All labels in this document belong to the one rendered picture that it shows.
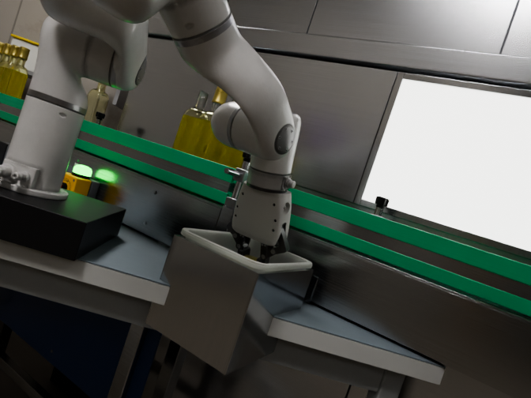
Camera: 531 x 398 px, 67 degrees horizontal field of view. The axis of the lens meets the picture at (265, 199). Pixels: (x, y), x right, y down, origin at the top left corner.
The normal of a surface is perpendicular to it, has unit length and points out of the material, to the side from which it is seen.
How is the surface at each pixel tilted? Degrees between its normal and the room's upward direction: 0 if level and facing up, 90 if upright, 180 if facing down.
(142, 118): 90
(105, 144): 90
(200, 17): 116
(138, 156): 90
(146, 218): 90
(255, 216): 107
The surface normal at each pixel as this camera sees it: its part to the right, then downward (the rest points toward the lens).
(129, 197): -0.47, -0.13
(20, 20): 0.11, 0.07
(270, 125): 0.62, 0.39
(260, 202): -0.51, 0.15
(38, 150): 0.37, 0.15
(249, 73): 0.36, -0.11
